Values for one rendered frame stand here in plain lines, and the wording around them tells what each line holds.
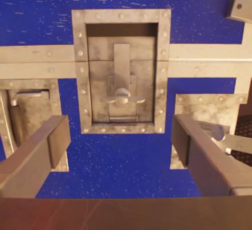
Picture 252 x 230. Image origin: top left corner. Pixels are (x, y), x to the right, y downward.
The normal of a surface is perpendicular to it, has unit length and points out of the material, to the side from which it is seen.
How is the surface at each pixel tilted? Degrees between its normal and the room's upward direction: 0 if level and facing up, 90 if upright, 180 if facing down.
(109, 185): 90
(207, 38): 90
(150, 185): 90
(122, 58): 90
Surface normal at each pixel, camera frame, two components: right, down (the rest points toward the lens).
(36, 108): 0.00, 0.29
